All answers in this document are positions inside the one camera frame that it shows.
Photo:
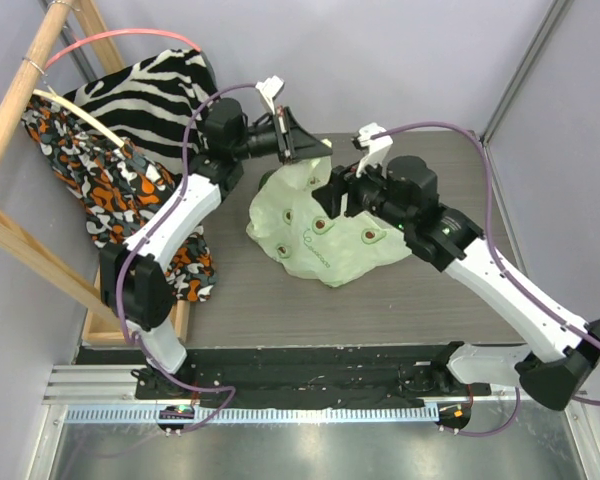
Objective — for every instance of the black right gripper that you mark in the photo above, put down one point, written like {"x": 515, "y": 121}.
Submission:
{"x": 344, "y": 189}

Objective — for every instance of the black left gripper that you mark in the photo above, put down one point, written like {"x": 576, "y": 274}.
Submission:
{"x": 286, "y": 141}

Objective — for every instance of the light green plastic bag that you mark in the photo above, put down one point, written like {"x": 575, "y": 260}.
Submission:
{"x": 293, "y": 230}

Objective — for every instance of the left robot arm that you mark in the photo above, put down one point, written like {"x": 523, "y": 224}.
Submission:
{"x": 133, "y": 274}

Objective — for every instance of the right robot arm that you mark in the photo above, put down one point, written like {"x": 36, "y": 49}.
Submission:
{"x": 560, "y": 349}

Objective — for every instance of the dark green avocado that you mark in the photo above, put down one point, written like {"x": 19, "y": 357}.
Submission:
{"x": 264, "y": 179}

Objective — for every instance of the zebra pattern cloth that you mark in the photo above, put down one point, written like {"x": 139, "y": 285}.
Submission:
{"x": 151, "y": 102}

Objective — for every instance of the orange camouflage cloth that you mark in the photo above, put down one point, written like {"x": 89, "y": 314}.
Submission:
{"x": 119, "y": 188}

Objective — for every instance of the cream hanger hoop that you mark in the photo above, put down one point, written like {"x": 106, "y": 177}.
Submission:
{"x": 93, "y": 122}

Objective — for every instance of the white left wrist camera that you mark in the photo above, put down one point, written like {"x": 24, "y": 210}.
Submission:
{"x": 268, "y": 90}

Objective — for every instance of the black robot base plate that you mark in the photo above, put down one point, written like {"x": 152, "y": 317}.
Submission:
{"x": 304, "y": 378}

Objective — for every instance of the slotted cable duct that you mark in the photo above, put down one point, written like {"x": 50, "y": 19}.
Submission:
{"x": 175, "y": 414}

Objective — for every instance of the wooden clothes rack frame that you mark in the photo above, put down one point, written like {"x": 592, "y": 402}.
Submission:
{"x": 48, "y": 269}

